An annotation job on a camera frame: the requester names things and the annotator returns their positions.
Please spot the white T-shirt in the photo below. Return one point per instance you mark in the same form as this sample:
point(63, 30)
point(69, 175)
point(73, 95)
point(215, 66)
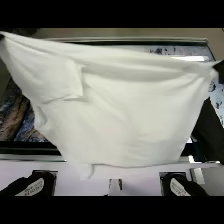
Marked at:
point(120, 113)

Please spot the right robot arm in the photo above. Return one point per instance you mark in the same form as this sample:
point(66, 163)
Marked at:
point(210, 130)

